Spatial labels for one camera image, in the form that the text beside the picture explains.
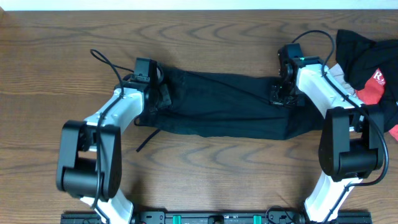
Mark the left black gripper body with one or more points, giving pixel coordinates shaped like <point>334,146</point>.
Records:
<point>160,98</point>

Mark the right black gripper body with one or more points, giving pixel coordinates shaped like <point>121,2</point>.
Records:
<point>286,95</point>

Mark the black pants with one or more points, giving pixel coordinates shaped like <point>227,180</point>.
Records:
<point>232,105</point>

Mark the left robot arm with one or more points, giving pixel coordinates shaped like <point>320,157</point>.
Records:
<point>90,161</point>

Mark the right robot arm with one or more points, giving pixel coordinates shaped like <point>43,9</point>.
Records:
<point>352,151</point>

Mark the grey white cloth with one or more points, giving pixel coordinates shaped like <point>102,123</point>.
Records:
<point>338,74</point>

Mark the black red shirt pile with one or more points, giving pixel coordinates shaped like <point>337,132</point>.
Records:
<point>370,68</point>

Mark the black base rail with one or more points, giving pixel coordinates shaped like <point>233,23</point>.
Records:
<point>275,216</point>

